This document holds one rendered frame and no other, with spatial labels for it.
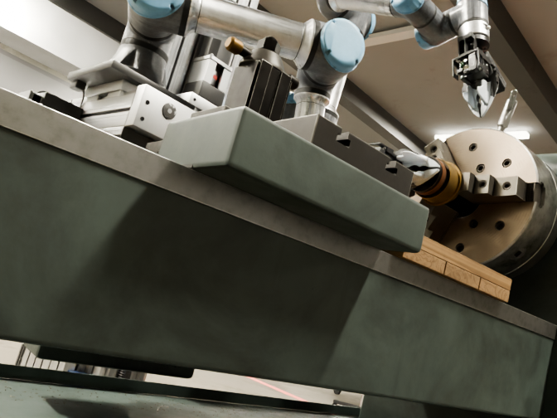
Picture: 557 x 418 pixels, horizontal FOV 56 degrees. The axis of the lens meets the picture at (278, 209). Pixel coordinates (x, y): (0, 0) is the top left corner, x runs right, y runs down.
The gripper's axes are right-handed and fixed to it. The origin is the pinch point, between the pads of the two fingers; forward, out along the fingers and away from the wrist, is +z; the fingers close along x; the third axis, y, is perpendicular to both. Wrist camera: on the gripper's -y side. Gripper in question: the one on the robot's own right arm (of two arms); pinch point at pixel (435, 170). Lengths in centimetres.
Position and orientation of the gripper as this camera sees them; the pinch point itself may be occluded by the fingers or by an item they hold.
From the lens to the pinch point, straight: 102.7
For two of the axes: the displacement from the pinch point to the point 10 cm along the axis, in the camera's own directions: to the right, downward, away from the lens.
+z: 6.1, 0.2, -7.9
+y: -7.5, -3.1, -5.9
